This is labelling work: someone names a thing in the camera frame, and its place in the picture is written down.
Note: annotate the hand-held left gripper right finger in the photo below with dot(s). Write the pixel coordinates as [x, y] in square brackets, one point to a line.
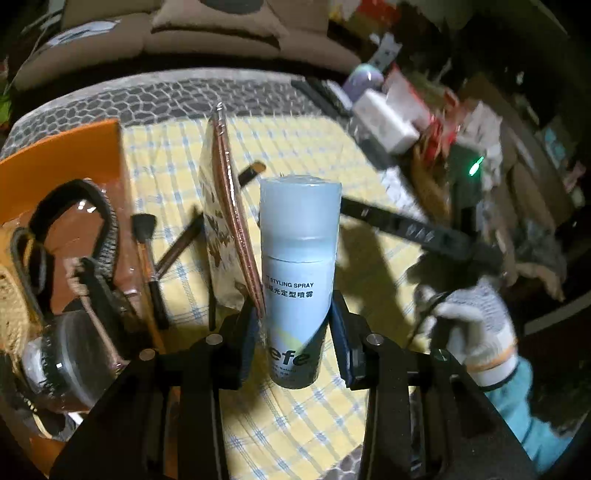
[339, 337]

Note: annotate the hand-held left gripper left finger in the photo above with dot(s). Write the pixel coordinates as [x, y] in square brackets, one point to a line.
[251, 332]

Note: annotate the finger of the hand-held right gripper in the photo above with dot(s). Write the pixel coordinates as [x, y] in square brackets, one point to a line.
[415, 230]

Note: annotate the pale blue spray can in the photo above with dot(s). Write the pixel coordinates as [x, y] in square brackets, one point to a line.
[295, 258]

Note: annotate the dark makeup brush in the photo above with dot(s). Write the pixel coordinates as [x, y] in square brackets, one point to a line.
[178, 247]

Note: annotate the copper-edged printed panel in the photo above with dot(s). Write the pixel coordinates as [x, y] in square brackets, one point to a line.
[221, 221]

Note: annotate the black headband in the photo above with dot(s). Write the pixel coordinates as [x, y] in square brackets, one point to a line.
[108, 240]

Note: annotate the orange cardboard box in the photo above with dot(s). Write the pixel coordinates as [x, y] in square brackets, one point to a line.
[106, 143]

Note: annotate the orange and grey knit hat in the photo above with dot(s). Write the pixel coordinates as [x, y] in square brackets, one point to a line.
[14, 295]

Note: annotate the person's right forearm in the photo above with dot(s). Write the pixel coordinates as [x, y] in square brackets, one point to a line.
[531, 415]

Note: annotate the person's right hand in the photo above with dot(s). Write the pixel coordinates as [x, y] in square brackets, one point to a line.
[475, 323]

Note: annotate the wicker basket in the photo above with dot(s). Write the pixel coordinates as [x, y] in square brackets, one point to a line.
[427, 180]

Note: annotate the black eyeliner pencil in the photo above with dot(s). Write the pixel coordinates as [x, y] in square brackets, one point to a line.
[211, 300]

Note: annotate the red snack packets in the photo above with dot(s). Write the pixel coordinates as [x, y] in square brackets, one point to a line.
[438, 134]

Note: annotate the white tissue box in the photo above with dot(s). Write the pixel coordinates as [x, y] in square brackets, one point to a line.
[383, 117]

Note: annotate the white plastic bag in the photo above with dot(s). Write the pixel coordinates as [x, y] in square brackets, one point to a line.
[406, 92]

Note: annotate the yellow plaid tablecloth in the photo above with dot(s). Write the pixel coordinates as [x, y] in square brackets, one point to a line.
[295, 147]

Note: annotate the lilac round lamp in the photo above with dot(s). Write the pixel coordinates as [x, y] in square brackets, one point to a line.
[364, 76]

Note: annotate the tan-tipped makeup brush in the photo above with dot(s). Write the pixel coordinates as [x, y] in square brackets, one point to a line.
[253, 171]

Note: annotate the black remote control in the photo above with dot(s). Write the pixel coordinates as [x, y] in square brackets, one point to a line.
[323, 94]

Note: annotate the clear plastic jar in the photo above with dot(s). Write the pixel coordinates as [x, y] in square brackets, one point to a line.
[74, 360]

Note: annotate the grey patterned tablecloth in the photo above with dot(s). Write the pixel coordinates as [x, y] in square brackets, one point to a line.
[161, 99]

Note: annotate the brown cushion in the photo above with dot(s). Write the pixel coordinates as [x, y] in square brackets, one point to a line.
[221, 23]

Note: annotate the brown sofa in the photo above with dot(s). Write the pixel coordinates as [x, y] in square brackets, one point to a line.
[115, 60]

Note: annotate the white round device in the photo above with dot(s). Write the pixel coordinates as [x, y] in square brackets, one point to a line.
[83, 32]

